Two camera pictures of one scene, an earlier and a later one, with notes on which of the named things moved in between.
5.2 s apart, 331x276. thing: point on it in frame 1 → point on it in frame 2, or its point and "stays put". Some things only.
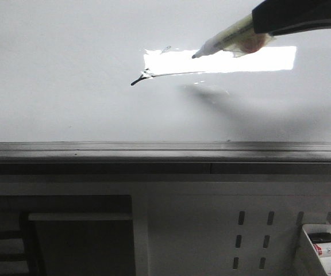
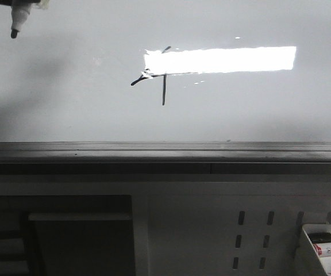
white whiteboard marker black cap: x=239 y=31 → x=20 y=13
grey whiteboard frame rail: x=165 y=157 stays put
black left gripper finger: x=277 y=16 → x=11 y=2
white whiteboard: x=122 y=71 stays put
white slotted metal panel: x=207 y=225 stays put
